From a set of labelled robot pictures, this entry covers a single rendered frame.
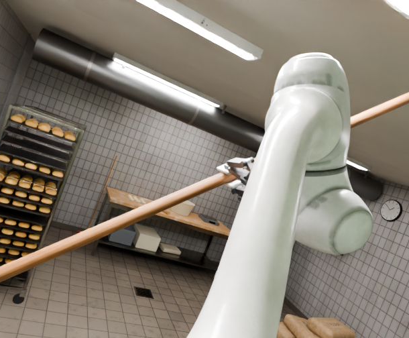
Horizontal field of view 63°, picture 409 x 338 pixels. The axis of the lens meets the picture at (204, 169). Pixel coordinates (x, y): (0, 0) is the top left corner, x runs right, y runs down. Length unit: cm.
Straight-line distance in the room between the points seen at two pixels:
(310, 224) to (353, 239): 6
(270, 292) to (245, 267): 3
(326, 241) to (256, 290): 24
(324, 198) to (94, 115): 535
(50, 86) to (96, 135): 99
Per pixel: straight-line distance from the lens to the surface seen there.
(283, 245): 30
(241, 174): 74
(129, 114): 577
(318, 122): 43
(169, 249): 579
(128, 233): 541
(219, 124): 392
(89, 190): 588
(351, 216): 49
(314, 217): 50
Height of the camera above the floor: 198
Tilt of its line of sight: 2 degrees down
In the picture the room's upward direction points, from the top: 21 degrees clockwise
